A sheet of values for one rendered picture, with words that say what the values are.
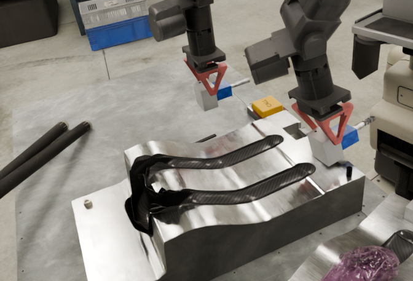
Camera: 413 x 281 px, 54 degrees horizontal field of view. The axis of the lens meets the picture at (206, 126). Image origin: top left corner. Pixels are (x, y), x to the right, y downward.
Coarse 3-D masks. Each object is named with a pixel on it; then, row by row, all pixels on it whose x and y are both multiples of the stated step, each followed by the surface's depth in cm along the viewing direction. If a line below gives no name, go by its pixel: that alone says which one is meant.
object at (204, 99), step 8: (208, 80) 94; (224, 80) 96; (240, 80) 96; (248, 80) 96; (200, 88) 92; (224, 88) 93; (200, 96) 92; (208, 96) 92; (216, 96) 93; (224, 96) 94; (200, 104) 94; (208, 104) 93; (216, 104) 94
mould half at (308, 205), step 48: (144, 144) 81; (192, 144) 86; (240, 144) 85; (288, 144) 82; (96, 192) 82; (288, 192) 72; (336, 192) 71; (96, 240) 72; (144, 240) 70; (192, 240) 63; (240, 240) 67; (288, 240) 72
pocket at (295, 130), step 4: (292, 124) 88; (296, 124) 88; (300, 124) 88; (284, 128) 87; (288, 128) 88; (292, 128) 88; (296, 128) 89; (300, 128) 89; (288, 132) 88; (292, 132) 89; (296, 132) 89; (300, 132) 89; (304, 132) 87; (292, 136) 89; (296, 136) 88; (300, 136) 88; (304, 136) 87
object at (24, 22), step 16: (0, 0) 424; (16, 0) 415; (32, 0) 406; (48, 0) 435; (0, 16) 405; (16, 16) 409; (32, 16) 413; (48, 16) 418; (0, 32) 412; (16, 32) 416; (32, 32) 421; (48, 32) 425; (0, 48) 421
